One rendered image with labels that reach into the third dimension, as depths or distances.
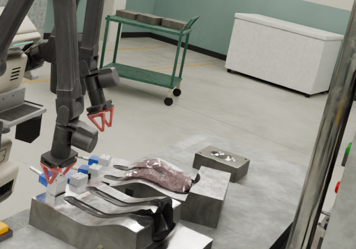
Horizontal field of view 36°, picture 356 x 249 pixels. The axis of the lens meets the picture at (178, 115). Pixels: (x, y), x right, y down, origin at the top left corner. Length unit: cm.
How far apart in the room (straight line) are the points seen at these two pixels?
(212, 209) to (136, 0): 849
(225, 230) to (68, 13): 90
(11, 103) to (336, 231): 131
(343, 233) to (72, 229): 87
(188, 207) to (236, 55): 684
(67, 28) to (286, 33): 683
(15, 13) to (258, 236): 107
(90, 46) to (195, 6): 811
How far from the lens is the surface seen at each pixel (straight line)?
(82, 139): 159
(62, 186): 174
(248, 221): 201
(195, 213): 189
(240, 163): 234
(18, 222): 177
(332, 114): 134
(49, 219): 169
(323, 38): 801
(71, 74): 156
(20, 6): 162
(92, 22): 199
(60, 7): 155
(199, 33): 1000
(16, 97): 203
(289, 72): 824
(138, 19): 630
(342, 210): 101
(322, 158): 136
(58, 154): 166
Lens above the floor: 167
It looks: 16 degrees down
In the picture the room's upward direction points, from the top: 11 degrees clockwise
